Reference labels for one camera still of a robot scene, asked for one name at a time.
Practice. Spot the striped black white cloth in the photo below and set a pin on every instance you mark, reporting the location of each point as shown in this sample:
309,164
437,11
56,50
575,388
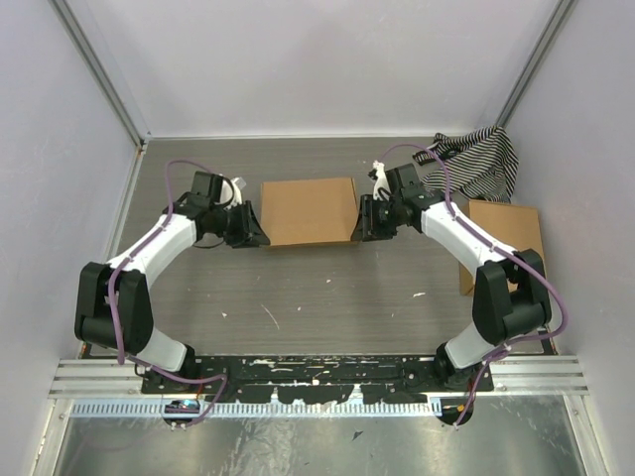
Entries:
482,164

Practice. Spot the right aluminium corner post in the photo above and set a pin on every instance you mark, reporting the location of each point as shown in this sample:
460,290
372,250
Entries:
538,54

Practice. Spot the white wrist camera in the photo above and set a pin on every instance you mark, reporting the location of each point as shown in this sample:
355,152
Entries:
381,187
232,191

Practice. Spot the aluminium front rail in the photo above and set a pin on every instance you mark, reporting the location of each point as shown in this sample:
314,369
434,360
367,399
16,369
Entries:
533,374

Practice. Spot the brown cardboard box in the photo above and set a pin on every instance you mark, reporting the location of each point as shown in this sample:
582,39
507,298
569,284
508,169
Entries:
515,225
309,212

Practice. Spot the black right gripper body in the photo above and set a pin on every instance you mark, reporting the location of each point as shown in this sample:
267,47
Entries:
386,217

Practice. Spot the left aluminium corner post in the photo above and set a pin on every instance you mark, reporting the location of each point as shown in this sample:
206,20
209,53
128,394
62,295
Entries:
94,60

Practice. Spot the slotted grey cable duct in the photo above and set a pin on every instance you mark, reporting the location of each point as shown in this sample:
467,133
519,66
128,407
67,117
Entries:
164,408

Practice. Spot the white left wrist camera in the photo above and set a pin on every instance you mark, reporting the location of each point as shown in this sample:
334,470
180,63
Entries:
232,191

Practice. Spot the aluminium corner post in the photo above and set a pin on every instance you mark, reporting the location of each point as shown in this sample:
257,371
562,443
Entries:
94,60
538,54

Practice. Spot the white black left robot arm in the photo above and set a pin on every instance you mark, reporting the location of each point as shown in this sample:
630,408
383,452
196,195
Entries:
113,306

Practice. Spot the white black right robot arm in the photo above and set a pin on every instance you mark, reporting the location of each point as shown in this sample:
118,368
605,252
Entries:
509,299

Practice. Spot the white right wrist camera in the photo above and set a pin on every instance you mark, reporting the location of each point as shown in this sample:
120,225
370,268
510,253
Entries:
381,187

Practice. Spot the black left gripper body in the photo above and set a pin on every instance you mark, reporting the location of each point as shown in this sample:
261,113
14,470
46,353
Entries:
228,223

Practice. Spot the folded brown cardboard box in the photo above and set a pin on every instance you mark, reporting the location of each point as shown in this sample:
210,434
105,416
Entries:
515,225

